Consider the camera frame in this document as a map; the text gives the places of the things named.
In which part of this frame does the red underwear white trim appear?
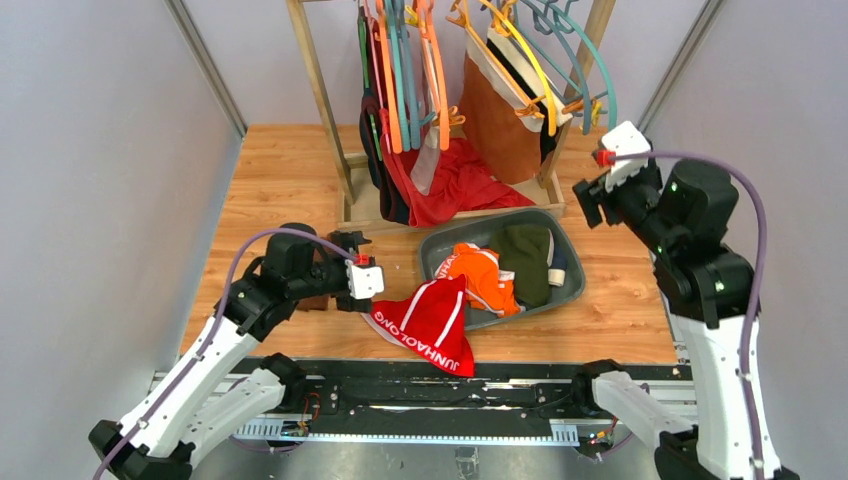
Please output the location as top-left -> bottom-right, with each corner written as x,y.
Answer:
363,275 -> 475,378

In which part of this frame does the teal plastic clip hanger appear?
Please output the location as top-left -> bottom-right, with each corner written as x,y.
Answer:
523,1 -> 619,134

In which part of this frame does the blue-grey plastic clip hanger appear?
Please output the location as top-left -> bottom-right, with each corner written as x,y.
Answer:
513,0 -> 594,136

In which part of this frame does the black underwear cream waistband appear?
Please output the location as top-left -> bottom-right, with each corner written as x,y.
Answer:
486,27 -> 572,163

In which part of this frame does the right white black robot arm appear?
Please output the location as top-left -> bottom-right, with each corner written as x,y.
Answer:
572,158 -> 794,479

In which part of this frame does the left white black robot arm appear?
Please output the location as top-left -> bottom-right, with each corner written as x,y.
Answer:
88,223 -> 384,479

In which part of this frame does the dark green underwear in basin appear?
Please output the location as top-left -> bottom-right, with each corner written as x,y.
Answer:
489,224 -> 567,308

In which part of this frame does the orange clip hanger with brown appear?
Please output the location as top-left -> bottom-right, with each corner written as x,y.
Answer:
448,1 -> 545,132

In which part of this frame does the brown underwear on hanger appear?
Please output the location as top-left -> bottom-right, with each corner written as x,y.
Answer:
459,57 -> 541,184

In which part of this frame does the orange underwear in basin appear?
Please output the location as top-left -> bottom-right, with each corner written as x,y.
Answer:
434,242 -> 525,318

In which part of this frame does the teal plastic hanger pair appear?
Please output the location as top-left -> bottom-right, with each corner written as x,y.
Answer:
385,1 -> 435,152

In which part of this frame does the yellow plastic clip hanger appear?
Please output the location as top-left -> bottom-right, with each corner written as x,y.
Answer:
480,1 -> 558,135

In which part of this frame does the orange plastic hanger left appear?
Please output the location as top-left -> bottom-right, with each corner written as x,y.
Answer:
375,0 -> 403,154

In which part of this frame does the orange plastic hanger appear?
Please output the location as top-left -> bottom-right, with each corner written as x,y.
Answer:
413,1 -> 465,151
375,0 -> 403,154

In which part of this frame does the orange plastic hanger right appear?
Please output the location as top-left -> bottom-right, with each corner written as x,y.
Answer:
413,1 -> 465,151

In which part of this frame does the brown cloth on table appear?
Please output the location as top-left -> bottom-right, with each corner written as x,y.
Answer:
296,295 -> 331,312

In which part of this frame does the wooden clothes rack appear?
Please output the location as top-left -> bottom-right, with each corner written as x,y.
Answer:
286,0 -> 617,234

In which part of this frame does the grey plastic basin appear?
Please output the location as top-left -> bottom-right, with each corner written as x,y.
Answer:
419,208 -> 586,331

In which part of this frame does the large red garment hanging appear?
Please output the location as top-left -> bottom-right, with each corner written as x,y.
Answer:
380,132 -> 534,227

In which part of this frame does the dark navy garment hanging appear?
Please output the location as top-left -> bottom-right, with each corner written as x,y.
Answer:
357,6 -> 410,225

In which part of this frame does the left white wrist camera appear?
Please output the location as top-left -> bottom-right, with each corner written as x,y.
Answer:
346,261 -> 385,300

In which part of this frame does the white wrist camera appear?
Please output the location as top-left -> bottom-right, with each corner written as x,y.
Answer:
346,261 -> 385,300
593,121 -> 652,192

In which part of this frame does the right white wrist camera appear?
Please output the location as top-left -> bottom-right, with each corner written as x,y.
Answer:
593,121 -> 652,192

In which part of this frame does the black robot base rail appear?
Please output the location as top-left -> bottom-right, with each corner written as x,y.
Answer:
225,359 -> 638,462

